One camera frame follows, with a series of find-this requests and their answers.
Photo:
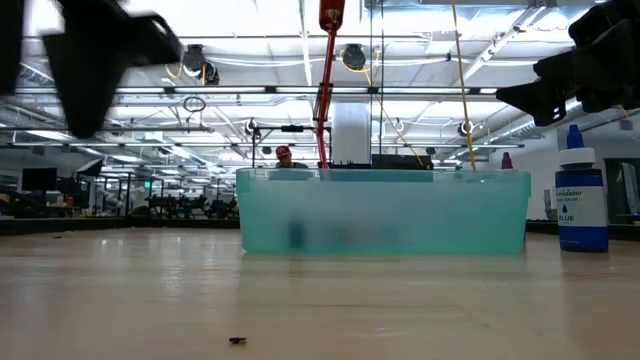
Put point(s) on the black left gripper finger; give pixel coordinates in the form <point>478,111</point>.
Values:
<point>90,100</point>

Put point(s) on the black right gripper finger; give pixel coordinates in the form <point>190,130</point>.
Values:
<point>545,100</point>
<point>562,65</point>

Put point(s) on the large purple-capped coloring bottle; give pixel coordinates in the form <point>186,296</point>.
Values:
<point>506,162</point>

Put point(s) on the large blue coloring bottle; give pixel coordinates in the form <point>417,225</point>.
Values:
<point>581,210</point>

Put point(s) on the black background monitor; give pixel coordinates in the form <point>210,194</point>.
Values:
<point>39,179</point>

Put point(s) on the black background equipment box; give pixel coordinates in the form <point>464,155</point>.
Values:
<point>400,161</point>

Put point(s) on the teal translucent plastic bin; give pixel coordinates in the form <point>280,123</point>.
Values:
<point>400,215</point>

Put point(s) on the person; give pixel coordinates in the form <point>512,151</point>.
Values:
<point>285,156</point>

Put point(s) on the red desk lamp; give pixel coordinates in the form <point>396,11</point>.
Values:
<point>326,90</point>

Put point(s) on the small black debris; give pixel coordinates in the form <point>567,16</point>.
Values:
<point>238,340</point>

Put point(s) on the black background stand frame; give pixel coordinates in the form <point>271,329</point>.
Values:
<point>292,128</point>

